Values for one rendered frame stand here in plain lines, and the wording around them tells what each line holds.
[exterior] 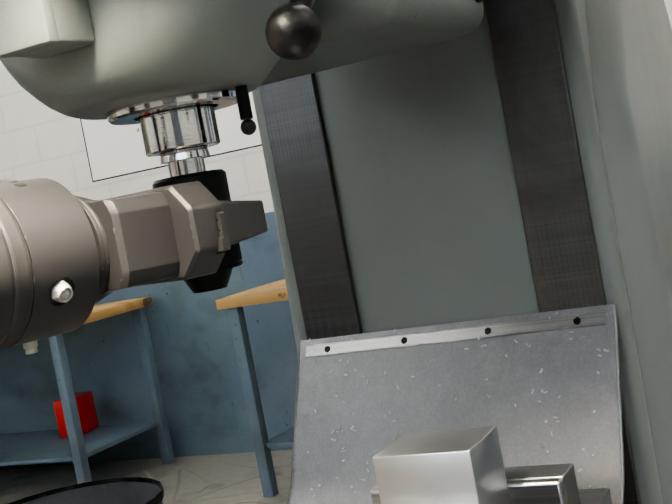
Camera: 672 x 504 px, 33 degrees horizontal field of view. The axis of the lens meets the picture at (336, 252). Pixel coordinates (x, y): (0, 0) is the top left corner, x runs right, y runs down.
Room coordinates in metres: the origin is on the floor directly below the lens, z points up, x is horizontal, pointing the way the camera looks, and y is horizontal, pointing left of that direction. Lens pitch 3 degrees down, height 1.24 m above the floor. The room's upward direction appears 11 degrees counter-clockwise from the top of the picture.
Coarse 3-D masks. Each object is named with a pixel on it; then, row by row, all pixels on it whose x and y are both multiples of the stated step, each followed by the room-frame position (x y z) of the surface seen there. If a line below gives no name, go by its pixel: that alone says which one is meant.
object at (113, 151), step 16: (224, 112) 5.63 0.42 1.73; (96, 128) 6.01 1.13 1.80; (112, 128) 5.96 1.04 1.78; (128, 128) 5.91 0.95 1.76; (224, 128) 5.64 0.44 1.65; (256, 128) 5.56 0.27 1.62; (96, 144) 6.02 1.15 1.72; (112, 144) 5.97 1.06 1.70; (128, 144) 5.92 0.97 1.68; (224, 144) 5.65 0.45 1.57; (240, 144) 5.61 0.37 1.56; (256, 144) 5.56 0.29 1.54; (96, 160) 6.03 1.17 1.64; (112, 160) 5.98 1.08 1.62; (128, 160) 5.93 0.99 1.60; (144, 160) 5.88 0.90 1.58; (96, 176) 6.04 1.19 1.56; (112, 176) 5.99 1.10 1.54
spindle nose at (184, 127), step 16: (160, 112) 0.69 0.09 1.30; (176, 112) 0.69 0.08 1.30; (192, 112) 0.69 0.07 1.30; (208, 112) 0.70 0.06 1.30; (144, 128) 0.70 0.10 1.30; (160, 128) 0.69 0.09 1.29; (176, 128) 0.69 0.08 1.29; (192, 128) 0.69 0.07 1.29; (208, 128) 0.70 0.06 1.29; (144, 144) 0.70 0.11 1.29; (160, 144) 0.69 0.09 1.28; (176, 144) 0.69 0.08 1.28; (192, 144) 0.69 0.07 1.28; (208, 144) 0.70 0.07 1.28
